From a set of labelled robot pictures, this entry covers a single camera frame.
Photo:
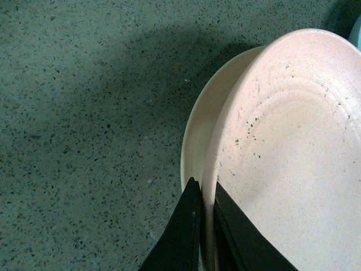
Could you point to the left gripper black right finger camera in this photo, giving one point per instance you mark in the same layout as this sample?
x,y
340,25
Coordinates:
x,y
240,245

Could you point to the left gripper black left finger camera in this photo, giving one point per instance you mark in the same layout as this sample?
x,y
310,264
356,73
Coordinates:
x,y
178,247

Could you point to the pink plastic plate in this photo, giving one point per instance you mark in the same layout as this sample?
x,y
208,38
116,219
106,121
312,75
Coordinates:
x,y
286,148

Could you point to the cream plastic plate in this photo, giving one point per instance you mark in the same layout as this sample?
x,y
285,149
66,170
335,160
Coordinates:
x,y
205,113

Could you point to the light blue bowl at edge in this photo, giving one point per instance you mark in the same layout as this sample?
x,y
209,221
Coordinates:
x,y
354,37

